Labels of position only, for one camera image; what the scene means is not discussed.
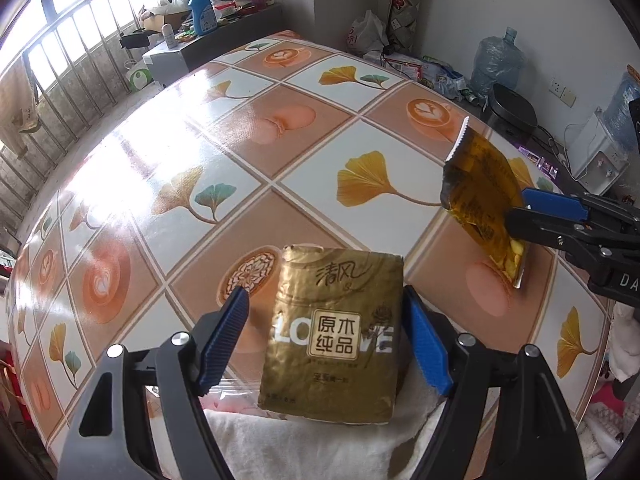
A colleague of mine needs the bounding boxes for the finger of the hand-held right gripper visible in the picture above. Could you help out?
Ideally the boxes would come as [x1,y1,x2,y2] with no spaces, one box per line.
[505,207,601,256]
[522,187,588,222]

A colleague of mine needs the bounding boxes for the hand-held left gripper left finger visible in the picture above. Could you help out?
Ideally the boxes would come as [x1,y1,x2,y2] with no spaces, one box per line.
[56,287,250,480]

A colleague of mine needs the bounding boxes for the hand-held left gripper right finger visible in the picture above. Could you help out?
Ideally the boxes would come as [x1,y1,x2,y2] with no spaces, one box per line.
[402,285,587,480]

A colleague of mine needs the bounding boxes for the yellow snack packet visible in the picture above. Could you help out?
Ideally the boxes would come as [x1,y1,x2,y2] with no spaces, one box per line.
[441,116,530,288]

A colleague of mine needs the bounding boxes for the gold tissue pack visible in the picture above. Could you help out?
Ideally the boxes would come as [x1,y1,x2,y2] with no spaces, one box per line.
[257,244,405,423]

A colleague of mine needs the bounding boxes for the white water dispenser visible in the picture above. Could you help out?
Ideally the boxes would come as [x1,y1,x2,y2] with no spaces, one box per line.
[569,110,631,183]

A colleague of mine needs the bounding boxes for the grey rice cooker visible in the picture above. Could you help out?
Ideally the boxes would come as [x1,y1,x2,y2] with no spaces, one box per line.
[481,83,538,138]

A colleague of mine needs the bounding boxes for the blue water dispenser jug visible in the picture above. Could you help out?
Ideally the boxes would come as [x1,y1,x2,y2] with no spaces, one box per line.
[602,71,640,141]

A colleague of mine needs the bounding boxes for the white fleece cloth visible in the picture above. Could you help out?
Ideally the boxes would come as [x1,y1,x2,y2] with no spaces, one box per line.
[202,370,451,480]

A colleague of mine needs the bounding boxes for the large blue water jug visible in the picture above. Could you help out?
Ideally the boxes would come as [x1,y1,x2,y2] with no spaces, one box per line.
[470,26,525,100]

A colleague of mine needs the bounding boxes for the pile of plastic packets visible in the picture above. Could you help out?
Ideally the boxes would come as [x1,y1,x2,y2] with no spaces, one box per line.
[382,50,481,103]

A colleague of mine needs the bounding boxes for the rolled patterned mat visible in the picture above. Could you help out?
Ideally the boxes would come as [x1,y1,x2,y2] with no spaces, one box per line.
[387,0,426,53]

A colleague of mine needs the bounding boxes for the white plastic bag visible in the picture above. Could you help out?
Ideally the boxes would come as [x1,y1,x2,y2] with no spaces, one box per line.
[347,9,391,56]

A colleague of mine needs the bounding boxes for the green white paper bag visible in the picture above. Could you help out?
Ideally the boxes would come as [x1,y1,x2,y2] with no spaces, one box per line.
[124,60,153,92]

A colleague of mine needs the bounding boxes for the grey cabinet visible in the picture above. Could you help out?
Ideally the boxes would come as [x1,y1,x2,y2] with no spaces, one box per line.
[142,2,283,86]

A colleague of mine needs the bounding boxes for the beige draped cloth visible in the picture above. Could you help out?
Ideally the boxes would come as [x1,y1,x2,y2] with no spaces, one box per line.
[0,62,43,156]

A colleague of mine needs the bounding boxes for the cardboard box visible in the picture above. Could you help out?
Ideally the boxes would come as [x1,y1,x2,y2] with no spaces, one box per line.
[141,10,193,33]

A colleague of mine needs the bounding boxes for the blue detergent bottle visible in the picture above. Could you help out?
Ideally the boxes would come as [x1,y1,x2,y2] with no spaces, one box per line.
[190,0,218,37]

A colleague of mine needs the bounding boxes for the metal railing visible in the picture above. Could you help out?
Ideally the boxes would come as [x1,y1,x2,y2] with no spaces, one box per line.
[0,0,166,196]

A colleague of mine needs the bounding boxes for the wall socket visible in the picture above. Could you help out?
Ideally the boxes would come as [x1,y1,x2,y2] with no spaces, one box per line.
[550,77,576,106]

